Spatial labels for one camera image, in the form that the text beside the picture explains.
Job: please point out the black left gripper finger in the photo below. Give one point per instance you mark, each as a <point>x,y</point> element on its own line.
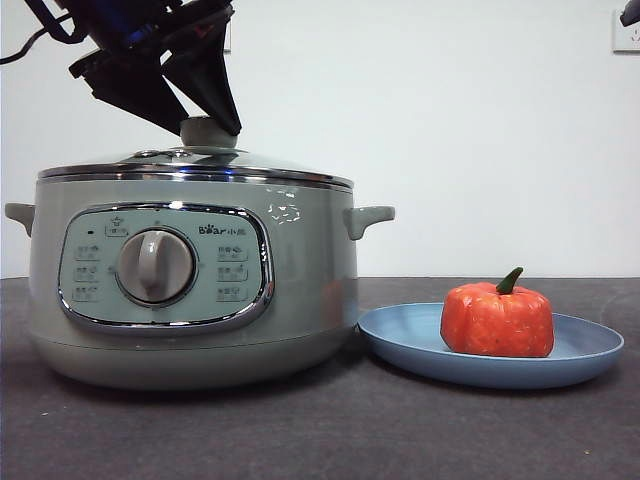
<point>130,80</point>
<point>210,75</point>

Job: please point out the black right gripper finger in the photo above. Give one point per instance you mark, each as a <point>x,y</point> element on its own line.
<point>632,17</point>

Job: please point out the glass lid with green knob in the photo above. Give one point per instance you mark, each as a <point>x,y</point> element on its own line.
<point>205,134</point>

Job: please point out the orange pumpkin with green stem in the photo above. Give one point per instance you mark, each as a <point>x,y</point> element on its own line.
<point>500,320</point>

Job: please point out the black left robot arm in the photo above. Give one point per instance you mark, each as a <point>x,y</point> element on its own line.
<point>115,17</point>

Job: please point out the pale green electric steamer pot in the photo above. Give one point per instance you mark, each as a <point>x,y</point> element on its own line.
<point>310,250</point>

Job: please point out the blue round plate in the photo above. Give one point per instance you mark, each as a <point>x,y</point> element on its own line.
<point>400,335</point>

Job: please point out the grey round control dial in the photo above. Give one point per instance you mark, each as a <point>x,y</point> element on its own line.
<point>156,266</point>

